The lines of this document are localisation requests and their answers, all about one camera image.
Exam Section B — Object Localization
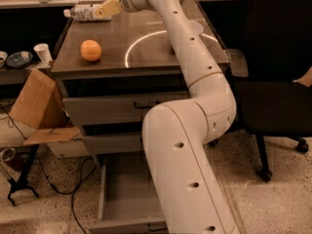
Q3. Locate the clear plastic water bottle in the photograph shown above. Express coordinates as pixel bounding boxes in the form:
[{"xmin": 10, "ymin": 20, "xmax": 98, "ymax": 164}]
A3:
[{"xmin": 63, "ymin": 4, "xmax": 111, "ymax": 22}]

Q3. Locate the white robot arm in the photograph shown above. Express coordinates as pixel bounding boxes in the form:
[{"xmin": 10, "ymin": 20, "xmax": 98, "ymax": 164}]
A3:
[{"xmin": 96, "ymin": 0, "xmax": 240, "ymax": 234}]

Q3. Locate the grey drawer cabinet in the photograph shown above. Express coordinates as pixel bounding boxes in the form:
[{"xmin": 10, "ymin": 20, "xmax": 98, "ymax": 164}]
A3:
[{"xmin": 51, "ymin": 0, "xmax": 230, "ymax": 161}]

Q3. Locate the top grey drawer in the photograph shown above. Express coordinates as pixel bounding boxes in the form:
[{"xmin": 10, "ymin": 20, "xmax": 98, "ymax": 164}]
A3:
[{"xmin": 63, "ymin": 91, "xmax": 188, "ymax": 126}]

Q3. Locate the grey drawer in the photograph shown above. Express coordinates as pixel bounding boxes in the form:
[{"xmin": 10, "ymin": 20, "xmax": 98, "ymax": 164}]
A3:
[
  {"xmin": 89, "ymin": 152, "xmax": 169, "ymax": 234},
  {"xmin": 83, "ymin": 132, "xmax": 141, "ymax": 155},
  {"xmin": 63, "ymin": 91, "xmax": 188, "ymax": 126}
]

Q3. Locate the middle grey drawer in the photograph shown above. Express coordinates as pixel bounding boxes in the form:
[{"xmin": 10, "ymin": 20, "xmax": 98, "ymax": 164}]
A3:
[{"xmin": 83, "ymin": 132, "xmax": 141, "ymax": 155}]

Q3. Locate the bottom grey drawer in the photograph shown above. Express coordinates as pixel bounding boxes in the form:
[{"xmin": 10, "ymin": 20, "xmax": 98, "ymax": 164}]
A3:
[{"xmin": 89, "ymin": 152, "xmax": 169, "ymax": 234}]

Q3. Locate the orange fruit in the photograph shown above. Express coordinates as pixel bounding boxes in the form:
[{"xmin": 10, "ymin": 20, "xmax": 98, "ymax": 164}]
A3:
[{"xmin": 80, "ymin": 40, "xmax": 102, "ymax": 61}]

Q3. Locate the white paper cup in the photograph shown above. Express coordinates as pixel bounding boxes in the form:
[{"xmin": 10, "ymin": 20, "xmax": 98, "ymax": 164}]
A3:
[{"xmin": 33, "ymin": 43, "xmax": 52, "ymax": 63}]

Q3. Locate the white ceramic bowl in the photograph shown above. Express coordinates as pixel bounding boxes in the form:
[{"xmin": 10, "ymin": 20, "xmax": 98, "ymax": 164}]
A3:
[{"xmin": 189, "ymin": 20, "xmax": 204, "ymax": 35}]

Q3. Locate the dark blue plate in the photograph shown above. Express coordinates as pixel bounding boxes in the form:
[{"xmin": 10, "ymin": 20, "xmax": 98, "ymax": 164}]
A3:
[{"xmin": 6, "ymin": 51, "xmax": 33, "ymax": 69}]

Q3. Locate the small white bowl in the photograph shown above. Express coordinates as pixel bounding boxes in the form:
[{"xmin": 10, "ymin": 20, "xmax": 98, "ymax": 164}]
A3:
[{"xmin": 0, "ymin": 51, "xmax": 8, "ymax": 69}]

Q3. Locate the brown cardboard box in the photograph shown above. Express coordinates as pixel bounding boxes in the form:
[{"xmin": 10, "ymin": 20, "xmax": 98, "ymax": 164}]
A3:
[{"xmin": 9, "ymin": 69, "xmax": 88, "ymax": 158}]

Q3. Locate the black office chair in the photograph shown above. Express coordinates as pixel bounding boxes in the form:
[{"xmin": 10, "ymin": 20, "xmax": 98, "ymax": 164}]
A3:
[{"xmin": 201, "ymin": 0, "xmax": 312, "ymax": 180}]

